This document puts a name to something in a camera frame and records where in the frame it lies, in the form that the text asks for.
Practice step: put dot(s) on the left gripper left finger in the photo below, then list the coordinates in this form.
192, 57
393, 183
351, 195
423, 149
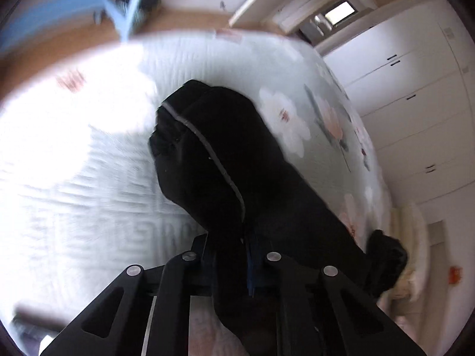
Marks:
141, 312

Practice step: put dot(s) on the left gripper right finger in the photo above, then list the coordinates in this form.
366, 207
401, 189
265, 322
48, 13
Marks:
321, 312

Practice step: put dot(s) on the black jacket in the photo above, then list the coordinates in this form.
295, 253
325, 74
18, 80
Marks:
215, 157

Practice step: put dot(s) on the white bedroom door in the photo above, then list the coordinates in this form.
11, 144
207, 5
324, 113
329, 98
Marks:
293, 0

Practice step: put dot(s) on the beige upholstered headboard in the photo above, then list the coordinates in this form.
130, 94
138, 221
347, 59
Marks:
423, 319

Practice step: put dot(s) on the folded beige quilt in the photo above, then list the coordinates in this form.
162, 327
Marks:
410, 229

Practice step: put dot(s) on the floral green bedspread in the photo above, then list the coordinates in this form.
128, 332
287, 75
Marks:
80, 199

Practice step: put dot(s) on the white wardrobe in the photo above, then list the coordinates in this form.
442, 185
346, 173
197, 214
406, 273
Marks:
411, 79

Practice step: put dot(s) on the black waste bin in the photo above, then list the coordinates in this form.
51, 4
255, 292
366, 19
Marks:
143, 11

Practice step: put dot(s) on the light blue desk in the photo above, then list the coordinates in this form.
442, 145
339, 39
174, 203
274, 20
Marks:
52, 12

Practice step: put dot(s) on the red wall decoration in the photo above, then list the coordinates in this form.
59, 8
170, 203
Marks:
455, 275

